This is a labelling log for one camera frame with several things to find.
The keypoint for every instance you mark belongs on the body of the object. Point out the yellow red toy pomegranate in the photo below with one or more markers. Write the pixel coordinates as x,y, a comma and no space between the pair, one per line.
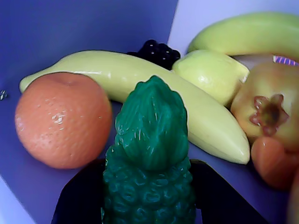
264,79

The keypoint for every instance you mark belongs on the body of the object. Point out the purple striped label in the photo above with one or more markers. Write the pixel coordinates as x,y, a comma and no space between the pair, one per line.
285,60

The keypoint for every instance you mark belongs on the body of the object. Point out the black toy grapes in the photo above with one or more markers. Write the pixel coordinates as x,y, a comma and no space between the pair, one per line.
158,52

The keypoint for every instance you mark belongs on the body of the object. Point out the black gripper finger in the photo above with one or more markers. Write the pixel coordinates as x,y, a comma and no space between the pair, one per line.
222,200
79,200

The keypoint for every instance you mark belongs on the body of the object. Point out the yellow toy lemon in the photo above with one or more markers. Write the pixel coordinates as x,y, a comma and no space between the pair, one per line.
210,74

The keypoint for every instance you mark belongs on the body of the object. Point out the yellow toy banana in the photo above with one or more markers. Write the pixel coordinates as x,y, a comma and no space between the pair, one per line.
116,70
245,32

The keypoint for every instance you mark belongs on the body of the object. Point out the green toy pineapple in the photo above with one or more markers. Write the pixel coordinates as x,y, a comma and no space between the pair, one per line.
149,163

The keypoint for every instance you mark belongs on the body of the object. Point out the small orange toy fruit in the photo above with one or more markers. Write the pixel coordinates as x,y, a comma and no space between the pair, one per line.
271,163

